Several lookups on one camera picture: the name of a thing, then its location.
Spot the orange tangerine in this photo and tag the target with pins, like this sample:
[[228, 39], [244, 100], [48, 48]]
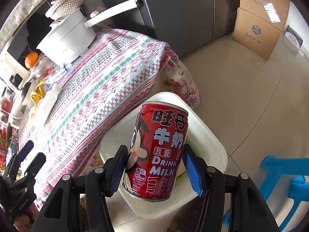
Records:
[[31, 60]]

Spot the yellow snack wrapper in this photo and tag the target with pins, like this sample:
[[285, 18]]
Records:
[[38, 93]]

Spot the blue plastic stool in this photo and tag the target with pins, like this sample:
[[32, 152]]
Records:
[[283, 183]]

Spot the white plastic bottle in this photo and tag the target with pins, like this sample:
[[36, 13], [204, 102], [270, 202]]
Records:
[[46, 105]]

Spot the dark grey refrigerator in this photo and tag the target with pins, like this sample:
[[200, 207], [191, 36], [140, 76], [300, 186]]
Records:
[[184, 24]]

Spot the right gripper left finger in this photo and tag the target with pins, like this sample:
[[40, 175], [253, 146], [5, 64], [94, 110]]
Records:
[[113, 171]]

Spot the floral microwave cover cloth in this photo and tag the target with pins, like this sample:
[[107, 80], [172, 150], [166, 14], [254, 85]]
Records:
[[16, 17]]

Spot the red milk drink can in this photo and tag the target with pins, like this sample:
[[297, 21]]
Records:
[[155, 151]]

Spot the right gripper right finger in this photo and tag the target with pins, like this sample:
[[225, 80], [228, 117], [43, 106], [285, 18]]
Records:
[[195, 167]]

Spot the person left hand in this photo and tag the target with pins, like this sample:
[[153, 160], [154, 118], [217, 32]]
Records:
[[23, 224]]

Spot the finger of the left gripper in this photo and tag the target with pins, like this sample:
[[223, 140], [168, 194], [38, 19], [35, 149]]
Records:
[[35, 165], [19, 157]]

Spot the wire storage rack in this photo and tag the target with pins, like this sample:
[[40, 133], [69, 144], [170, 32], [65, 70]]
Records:
[[9, 134]]

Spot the dark green squash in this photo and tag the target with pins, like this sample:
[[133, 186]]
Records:
[[25, 89]]

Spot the black microwave oven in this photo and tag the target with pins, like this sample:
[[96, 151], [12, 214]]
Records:
[[30, 34]]

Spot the woven straw basket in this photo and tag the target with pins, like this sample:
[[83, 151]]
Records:
[[60, 9]]

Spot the glass teapot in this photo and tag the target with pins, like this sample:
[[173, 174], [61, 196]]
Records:
[[43, 67]]

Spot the small dark white box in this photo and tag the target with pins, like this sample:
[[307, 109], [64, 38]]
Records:
[[292, 39]]

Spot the green chip bag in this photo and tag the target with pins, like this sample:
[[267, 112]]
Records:
[[181, 169]]

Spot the cardboard box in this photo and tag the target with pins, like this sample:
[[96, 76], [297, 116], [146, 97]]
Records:
[[255, 33], [274, 12]]

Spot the white electric pot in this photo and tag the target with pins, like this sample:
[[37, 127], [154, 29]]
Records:
[[70, 38]]

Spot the lower cardboard box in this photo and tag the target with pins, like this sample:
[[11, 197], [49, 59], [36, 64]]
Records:
[[255, 33]]

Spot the white plastic trash bin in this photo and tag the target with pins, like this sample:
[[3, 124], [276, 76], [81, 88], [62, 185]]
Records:
[[202, 141]]

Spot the cream air fryer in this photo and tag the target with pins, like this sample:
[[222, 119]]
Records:
[[13, 73]]

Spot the upper cardboard box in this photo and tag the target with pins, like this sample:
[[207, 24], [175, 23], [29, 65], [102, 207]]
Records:
[[274, 12]]

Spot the clear plastic water bottle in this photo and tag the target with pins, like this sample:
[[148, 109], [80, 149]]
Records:
[[57, 74]]

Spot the patterned tablecloth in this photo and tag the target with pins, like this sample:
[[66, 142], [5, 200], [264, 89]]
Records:
[[116, 74]]

